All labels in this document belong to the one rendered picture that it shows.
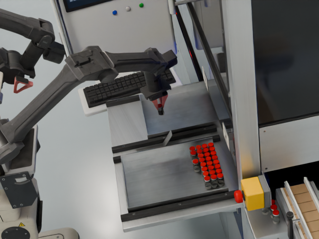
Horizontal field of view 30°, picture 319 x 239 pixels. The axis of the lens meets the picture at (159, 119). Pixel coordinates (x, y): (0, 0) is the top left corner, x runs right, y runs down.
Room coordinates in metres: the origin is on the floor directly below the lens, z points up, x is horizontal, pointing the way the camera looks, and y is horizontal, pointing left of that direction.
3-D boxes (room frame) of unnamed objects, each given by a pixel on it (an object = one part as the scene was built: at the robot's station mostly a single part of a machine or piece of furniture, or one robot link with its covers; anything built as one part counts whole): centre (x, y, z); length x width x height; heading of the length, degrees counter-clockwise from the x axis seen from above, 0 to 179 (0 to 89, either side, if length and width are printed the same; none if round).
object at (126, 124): (1.64, -0.04, 0.87); 0.70 x 0.48 x 0.02; 1
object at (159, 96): (1.75, -0.01, 1.02); 0.07 x 0.07 x 0.09; 17
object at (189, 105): (1.81, -0.11, 0.90); 0.34 x 0.26 x 0.04; 91
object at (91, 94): (2.15, 0.10, 0.82); 0.40 x 0.14 x 0.02; 99
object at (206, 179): (1.47, -0.12, 0.90); 0.18 x 0.02 x 0.05; 1
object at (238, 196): (1.22, -0.20, 0.99); 0.04 x 0.04 x 0.04; 1
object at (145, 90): (1.75, -0.01, 1.09); 0.10 x 0.07 x 0.07; 107
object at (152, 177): (1.47, -0.01, 0.90); 0.34 x 0.26 x 0.04; 91
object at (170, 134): (1.64, 0.04, 0.91); 0.14 x 0.03 x 0.06; 92
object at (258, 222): (1.21, -0.29, 0.87); 0.14 x 0.13 x 0.02; 91
